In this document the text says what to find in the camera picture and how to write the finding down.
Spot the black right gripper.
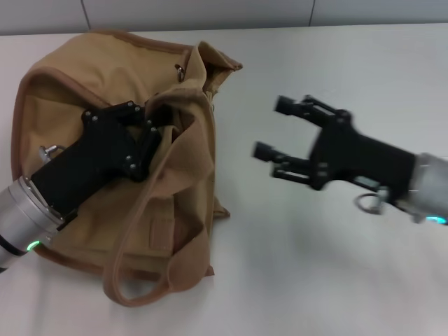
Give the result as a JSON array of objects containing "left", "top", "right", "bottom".
[{"left": 252, "top": 94, "right": 417, "bottom": 192}]

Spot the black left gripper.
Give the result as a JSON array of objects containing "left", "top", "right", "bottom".
[{"left": 31, "top": 100, "right": 163, "bottom": 220}]

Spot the khaki canvas food bag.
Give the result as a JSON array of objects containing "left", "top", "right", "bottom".
[{"left": 10, "top": 29, "right": 244, "bottom": 304}]

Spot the left wrist cable with connector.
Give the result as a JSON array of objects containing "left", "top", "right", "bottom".
[{"left": 38, "top": 143, "right": 67, "bottom": 164}]

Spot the wrist cable with connector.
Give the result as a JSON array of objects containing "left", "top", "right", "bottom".
[
  {"left": 356, "top": 190, "right": 390, "bottom": 215},
  {"left": 38, "top": 143, "right": 67, "bottom": 164}
]

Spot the right wrist cable with connector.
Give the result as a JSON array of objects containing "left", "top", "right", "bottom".
[{"left": 356, "top": 190, "right": 390, "bottom": 215}]

